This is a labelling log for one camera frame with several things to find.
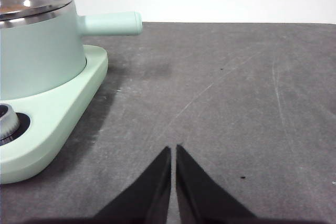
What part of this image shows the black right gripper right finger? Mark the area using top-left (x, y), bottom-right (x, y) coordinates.
top-left (175, 144), bottom-right (261, 224)

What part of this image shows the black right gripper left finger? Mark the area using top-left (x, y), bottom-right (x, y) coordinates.
top-left (89, 146), bottom-right (172, 224)

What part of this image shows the mint green breakfast machine base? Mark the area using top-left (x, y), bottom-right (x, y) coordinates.
top-left (0, 44), bottom-right (109, 185)

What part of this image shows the silver control knob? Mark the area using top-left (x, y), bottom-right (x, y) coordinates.
top-left (0, 104), bottom-right (20, 141)

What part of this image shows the mint green pot with handle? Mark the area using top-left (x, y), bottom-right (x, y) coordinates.
top-left (0, 0), bottom-right (143, 100)

